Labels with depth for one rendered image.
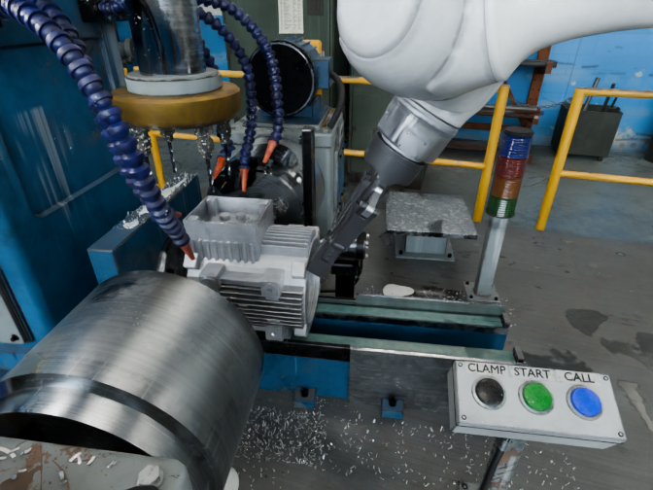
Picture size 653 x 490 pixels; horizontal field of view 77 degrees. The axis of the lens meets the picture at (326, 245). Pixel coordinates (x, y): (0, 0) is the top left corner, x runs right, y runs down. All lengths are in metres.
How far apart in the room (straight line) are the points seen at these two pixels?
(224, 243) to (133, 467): 0.41
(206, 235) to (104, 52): 0.37
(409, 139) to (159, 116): 0.32
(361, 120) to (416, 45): 3.42
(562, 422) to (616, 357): 0.56
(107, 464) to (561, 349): 0.89
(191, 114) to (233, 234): 0.19
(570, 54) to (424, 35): 5.25
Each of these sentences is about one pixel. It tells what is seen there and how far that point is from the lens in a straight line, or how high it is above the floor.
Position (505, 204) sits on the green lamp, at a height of 1.06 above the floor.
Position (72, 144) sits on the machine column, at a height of 1.25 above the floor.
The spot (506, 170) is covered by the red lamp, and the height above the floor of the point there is 1.14.
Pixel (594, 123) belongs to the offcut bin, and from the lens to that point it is 5.22.
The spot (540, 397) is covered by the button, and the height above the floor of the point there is 1.07.
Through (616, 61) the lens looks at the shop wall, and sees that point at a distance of 5.65.
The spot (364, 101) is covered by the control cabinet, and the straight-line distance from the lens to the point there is 3.69.
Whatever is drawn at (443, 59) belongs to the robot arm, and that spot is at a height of 1.40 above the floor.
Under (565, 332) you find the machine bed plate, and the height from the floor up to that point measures 0.80.
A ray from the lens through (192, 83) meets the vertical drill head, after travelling 0.61.
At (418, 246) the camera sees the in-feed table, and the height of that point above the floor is 0.83.
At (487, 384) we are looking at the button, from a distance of 0.51.
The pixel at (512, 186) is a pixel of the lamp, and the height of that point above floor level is 1.11.
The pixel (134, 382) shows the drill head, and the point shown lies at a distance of 0.41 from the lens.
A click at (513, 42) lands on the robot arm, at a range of 0.36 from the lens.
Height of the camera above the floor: 1.44
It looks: 30 degrees down
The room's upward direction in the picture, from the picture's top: straight up
